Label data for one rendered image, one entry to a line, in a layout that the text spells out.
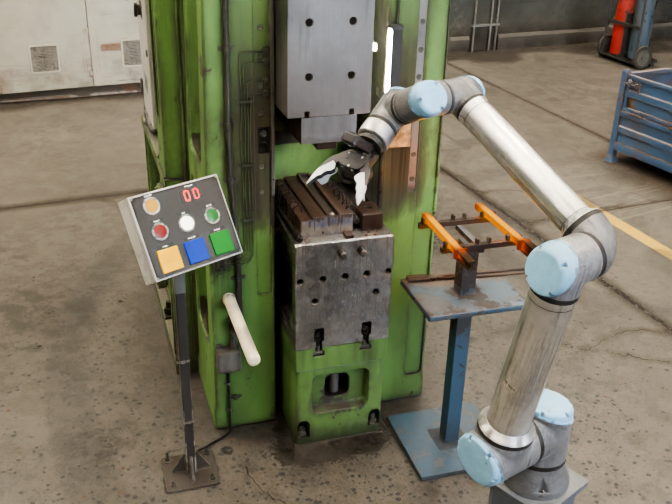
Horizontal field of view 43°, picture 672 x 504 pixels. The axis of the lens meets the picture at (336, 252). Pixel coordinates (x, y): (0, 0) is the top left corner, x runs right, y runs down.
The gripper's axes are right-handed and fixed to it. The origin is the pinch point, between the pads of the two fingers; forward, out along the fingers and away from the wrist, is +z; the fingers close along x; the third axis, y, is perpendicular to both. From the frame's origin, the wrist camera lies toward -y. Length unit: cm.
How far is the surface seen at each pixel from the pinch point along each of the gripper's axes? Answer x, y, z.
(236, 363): 58, 126, 16
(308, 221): 43, 79, -30
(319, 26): 50, 21, -68
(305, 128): 48, 49, -47
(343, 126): 39, 54, -57
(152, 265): 62, 46, 22
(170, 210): 67, 43, 4
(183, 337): 62, 89, 27
